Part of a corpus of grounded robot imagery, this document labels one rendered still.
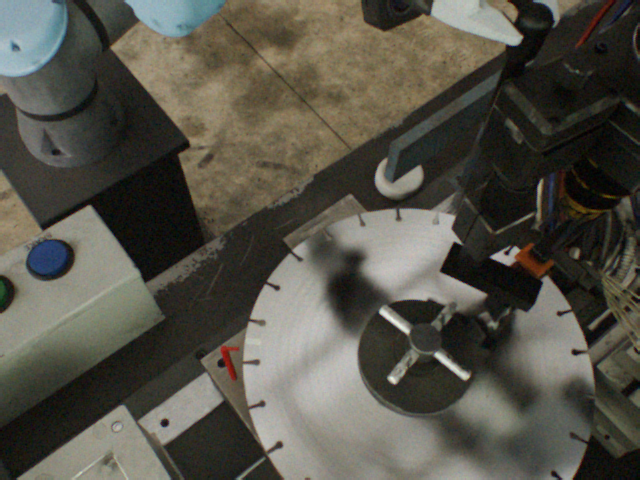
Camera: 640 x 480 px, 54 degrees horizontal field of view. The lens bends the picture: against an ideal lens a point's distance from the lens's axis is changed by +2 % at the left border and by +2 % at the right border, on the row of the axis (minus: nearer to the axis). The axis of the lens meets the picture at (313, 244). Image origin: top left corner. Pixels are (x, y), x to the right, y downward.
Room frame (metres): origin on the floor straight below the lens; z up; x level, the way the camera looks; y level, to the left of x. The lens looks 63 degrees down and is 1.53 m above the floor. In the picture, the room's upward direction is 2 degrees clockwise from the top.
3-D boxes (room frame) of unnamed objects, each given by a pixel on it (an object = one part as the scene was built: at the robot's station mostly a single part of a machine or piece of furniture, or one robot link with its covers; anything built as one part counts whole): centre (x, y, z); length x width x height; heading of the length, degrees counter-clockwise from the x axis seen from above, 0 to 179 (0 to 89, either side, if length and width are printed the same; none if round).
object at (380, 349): (0.18, -0.10, 0.96); 0.11 x 0.11 x 0.03
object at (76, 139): (0.59, 0.37, 0.80); 0.15 x 0.15 x 0.10
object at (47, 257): (0.30, 0.29, 0.90); 0.04 x 0.04 x 0.02
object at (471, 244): (0.25, -0.14, 1.17); 0.06 x 0.05 x 0.20; 121
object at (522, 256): (0.31, -0.25, 0.95); 0.10 x 0.03 x 0.07; 130
